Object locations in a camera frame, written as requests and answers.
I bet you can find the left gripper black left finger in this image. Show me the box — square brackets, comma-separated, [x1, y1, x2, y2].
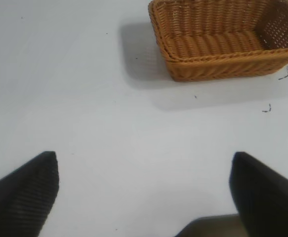
[0, 151, 60, 237]

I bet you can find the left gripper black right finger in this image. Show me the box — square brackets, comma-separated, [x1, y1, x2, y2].
[229, 151, 288, 237]

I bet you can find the brown woven wicker basket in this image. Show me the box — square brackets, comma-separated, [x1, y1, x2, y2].
[148, 0, 288, 82]

